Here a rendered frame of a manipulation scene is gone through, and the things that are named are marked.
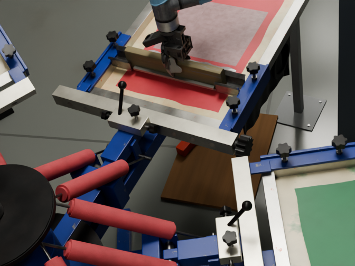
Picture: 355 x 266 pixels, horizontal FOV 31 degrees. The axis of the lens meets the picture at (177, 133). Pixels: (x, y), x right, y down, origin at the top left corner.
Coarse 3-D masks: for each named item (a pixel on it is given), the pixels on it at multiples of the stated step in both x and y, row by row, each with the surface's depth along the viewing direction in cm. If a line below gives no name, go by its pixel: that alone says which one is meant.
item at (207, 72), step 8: (128, 48) 227; (136, 48) 226; (128, 56) 228; (136, 56) 225; (144, 56) 223; (152, 56) 222; (160, 56) 221; (136, 64) 229; (144, 64) 227; (152, 64) 224; (160, 64) 222; (176, 64) 218; (184, 64) 216; (192, 64) 215; (200, 64) 215; (184, 72) 219; (192, 72) 217; (200, 72) 215; (208, 72) 213; (216, 72) 211; (224, 72) 213; (200, 80) 218; (208, 80) 216; (216, 80) 214; (224, 80) 215
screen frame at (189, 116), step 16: (304, 0) 237; (144, 16) 248; (288, 16) 233; (128, 32) 243; (288, 32) 230; (272, 48) 224; (272, 64) 223; (112, 96) 223; (128, 96) 221; (176, 112) 212
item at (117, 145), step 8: (120, 136) 203; (128, 136) 202; (136, 136) 204; (112, 144) 202; (120, 144) 201; (128, 144) 201; (104, 152) 200; (112, 152) 199; (120, 152) 199; (128, 152) 202; (104, 160) 200; (112, 160) 198
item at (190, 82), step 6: (138, 66) 229; (150, 72) 226; (156, 72) 226; (162, 72) 225; (168, 78) 224; (174, 78) 222; (180, 78) 222; (192, 84) 220; (198, 84) 218; (204, 84) 217; (210, 84) 217
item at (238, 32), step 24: (240, 0) 249; (264, 0) 246; (216, 24) 242; (240, 24) 240; (264, 24) 238; (216, 48) 234; (240, 48) 232; (240, 72) 224; (168, 96) 223; (192, 96) 221; (216, 96) 219
